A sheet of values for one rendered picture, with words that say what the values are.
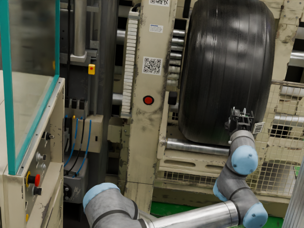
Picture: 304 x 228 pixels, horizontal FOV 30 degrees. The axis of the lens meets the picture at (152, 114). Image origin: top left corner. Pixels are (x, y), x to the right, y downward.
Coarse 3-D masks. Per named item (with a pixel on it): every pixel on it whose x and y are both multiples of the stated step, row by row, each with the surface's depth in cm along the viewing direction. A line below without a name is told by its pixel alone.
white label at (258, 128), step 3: (255, 123) 209; (258, 123) 209; (261, 123) 210; (255, 126) 210; (258, 126) 211; (261, 126) 211; (255, 129) 212; (258, 129) 212; (261, 129) 213; (252, 132) 212; (255, 132) 213; (258, 132) 214
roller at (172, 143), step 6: (168, 138) 234; (174, 138) 234; (168, 144) 233; (174, 144) 233; (180, 144) 233; (186, 144) 232; (192, 144) 233; (198, 144) 233; (204, 144) 233; (210, 144) 233; (186, 150) 234; (192, 150) 233; (198, 150) 233; (204, 150) 233; (210, 150) 232; (216, 150) 232; (222, 150) 232; (228, 150) 232
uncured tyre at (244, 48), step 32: (224, 0) 214; (256, 0) 218; (192, 32) 208; (224, 32) 203; (256, 32) 203; (192, 64) 204; (224, 64) 200; (256, 64) 200; (192, 96) 206; (224, 96) 203; (256, 96) 202; (192, 128) 214
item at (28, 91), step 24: (0, 0) 125; (24, 0) 142; (48, 0) 170; (0, 24) 129; (24, 24) 145; (48, 24) 174; (24, 48) 148; (48, 48) 178; (24, 72) 151; (48, 72) 182; (24, 96) 155; (48, 96) 185; (24, 120) 158; (24, 144) 162
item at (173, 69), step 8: (176, 24) 269; (184, 24) 269; (176, 32) 258; (184, 32) 258; (176, 40) 259; (184, 40) 268; (176, 48) 262; (184, 48) 260; (176, 56) 263; (176, 64) 267; (176, 72) 268; (168, 80) 272
